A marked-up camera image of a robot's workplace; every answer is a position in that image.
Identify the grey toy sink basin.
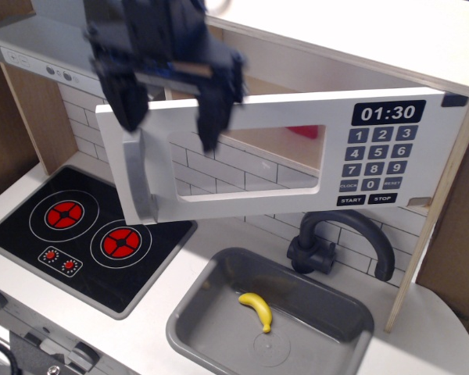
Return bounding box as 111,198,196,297
166,248,374,374

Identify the grey toy range hood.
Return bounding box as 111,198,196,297
0,0,166,118

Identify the black toy stove top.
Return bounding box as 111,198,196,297
0,166,197,320

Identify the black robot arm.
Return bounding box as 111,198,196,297
84,1,245,153

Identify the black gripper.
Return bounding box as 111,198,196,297
85,11,245,152

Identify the wooden toy microwave cabinet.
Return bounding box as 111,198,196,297
206,1,469,332

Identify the grey oven control panel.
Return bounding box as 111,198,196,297
0,291,134,374

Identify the yellow toy banana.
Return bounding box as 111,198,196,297
238,292,273,334

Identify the dark grey toy faucet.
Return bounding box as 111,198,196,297
286,209,395,282

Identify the white toy microwave door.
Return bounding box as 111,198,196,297
96,87,467,224

